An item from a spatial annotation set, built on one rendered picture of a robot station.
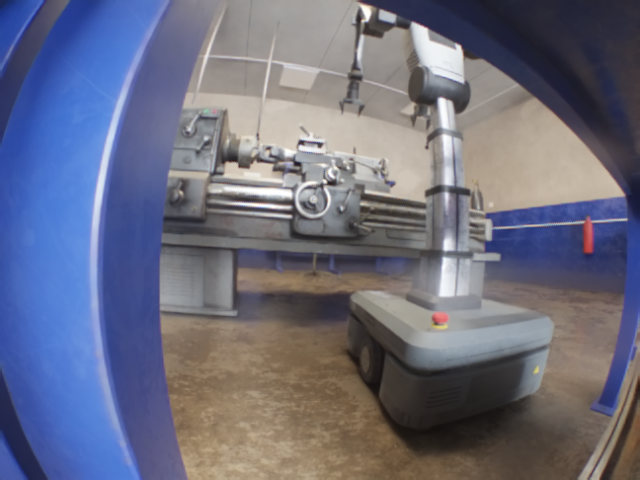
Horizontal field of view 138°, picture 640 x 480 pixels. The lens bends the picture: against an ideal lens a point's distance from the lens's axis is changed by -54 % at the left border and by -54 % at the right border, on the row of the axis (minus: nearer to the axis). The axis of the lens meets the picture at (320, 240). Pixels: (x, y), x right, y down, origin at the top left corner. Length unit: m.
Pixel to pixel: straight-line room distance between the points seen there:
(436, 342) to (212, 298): 1.29
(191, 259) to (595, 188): 5.01
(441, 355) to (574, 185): 4.52
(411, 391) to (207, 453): 0.44
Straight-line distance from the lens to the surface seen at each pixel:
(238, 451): 0.61
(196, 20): 0.15
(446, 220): 0.86
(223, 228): 1.64
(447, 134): 0.96
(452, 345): 0.59
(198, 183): 1.53
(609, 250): 4.62
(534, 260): 5.11
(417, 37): 1.16
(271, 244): 1.46
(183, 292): 1.63
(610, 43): 0.41
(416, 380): 0.60
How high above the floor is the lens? 0.42
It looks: 2 degrees up
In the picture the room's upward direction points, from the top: 3 degrees clockwise
